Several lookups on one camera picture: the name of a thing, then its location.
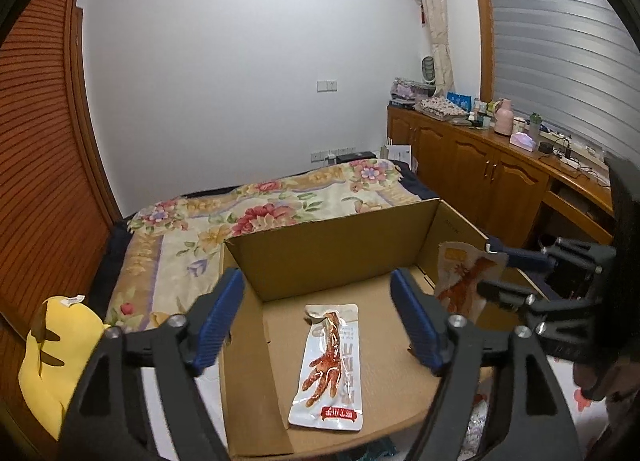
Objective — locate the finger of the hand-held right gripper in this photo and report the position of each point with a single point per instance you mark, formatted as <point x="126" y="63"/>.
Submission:
<point x="525" y="258"/>
<point x="505" y="291"/>

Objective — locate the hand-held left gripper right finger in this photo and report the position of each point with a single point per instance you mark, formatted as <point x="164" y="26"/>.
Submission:
<point x="415" y="321"/>

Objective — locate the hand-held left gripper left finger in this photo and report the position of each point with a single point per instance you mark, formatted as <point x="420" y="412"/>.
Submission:
<point x="222" y="316"/>

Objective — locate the orange-label chicken foot snack packet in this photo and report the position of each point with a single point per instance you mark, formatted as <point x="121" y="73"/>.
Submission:
<point x="462" y="281"/>

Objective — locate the white chicken foot snack packet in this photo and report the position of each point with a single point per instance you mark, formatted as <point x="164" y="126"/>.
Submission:
<point x="325" y="366"/>

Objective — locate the cardboard box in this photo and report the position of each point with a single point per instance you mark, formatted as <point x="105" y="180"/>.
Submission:
<point x="325" y="251"/>

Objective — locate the floral blanket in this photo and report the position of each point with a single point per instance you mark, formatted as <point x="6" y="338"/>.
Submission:
<point x="210" y="221"/>

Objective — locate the wooden cabinet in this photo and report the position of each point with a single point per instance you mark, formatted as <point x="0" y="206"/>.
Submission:
<point x="475" y="161"/>

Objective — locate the pink tissue box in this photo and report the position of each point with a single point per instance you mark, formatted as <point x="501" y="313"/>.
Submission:
<point x="522" y="142"/>

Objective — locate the green-capped bottle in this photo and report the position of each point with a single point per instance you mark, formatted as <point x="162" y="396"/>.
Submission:
<point x="535" y="126"/>

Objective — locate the pink thermos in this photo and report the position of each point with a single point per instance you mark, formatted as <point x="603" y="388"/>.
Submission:
<point x="503" y="116"/>

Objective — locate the white strawberry print blanket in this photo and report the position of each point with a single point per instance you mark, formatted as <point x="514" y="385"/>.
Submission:
<point x="582" y="416"/>

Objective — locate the white paper bag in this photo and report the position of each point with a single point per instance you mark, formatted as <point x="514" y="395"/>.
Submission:
<point x="398" y="155"/>

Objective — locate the blue box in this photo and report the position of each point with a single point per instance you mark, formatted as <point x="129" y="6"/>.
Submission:
<point x="460" y="100"/>

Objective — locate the floral fabric bundle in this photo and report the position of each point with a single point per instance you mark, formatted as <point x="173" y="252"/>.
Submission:
<point x="440" y="107"/>

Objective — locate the black device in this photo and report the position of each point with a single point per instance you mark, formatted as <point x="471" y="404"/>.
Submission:
<point x="355" y="157"/>

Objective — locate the yellow plush toy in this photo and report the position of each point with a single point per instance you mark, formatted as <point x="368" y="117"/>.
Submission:
<point x="55" y="366"/>

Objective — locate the purple folded stack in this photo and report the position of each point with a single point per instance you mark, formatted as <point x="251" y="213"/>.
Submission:
<point x="410" y="88"/>

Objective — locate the grey window blind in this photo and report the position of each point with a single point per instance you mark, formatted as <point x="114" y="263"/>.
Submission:
<point x="550" y="41"/>

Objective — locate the small white fan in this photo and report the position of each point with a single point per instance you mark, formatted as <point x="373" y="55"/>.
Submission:
<point x="428" y="68"/>

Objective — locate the wooden louvered wardrobe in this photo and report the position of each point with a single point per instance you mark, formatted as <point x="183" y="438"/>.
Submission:
<point x="45" y="141"/>

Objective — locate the cream patterned curtain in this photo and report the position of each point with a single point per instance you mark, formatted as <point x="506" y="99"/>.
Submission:
<point x="432" y="16"/>

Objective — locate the wall outlet row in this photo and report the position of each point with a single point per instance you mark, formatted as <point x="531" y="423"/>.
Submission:
<point x="330" y="153"/>

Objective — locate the wooden window frame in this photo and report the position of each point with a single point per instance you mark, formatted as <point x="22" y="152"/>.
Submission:
<point x="481" y="16"/>

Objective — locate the white wall switch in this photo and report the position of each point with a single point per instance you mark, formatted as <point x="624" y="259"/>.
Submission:
<point x="327" y="85"/>

